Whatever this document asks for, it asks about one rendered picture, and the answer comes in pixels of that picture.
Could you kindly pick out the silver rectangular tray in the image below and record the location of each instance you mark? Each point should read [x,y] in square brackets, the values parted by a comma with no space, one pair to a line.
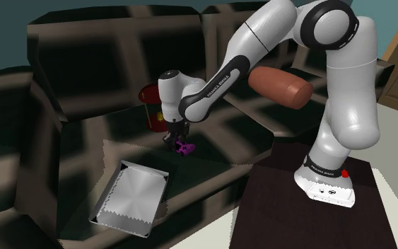
[133,201]

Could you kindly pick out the red cylindrical can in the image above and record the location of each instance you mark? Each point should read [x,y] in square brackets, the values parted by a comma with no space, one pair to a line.
[154,113]

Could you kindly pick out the dark robot stand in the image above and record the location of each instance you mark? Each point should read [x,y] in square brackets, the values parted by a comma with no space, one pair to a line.
[281,207]

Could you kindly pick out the brown cylindrical bolster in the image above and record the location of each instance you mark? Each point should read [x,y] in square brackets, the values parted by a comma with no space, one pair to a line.
[279,88]

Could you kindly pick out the dark brown sofa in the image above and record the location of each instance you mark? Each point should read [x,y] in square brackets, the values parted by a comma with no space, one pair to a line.
[98,69]

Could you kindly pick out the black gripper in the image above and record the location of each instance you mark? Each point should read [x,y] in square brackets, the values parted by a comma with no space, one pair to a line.
[177,130]

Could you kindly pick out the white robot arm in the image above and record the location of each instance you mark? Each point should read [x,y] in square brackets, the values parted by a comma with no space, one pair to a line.
[350,103]

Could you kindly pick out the purple game controller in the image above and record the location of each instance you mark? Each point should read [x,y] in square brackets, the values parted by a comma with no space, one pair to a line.
[185,148]

